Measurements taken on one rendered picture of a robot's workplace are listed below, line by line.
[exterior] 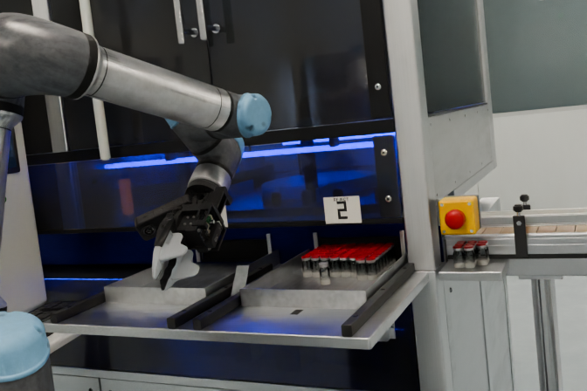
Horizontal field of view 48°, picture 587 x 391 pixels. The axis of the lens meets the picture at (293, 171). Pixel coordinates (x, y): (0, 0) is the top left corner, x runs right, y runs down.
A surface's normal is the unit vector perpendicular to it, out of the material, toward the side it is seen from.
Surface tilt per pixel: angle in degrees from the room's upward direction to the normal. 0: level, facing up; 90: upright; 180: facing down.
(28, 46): 84
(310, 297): 90
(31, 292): 90
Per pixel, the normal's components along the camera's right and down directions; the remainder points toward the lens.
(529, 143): -0.41, 0.12
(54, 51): 0.46, -0.04
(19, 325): -0.01, -0.99
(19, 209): 0.96, -0.08
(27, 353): 0.84, -0.09
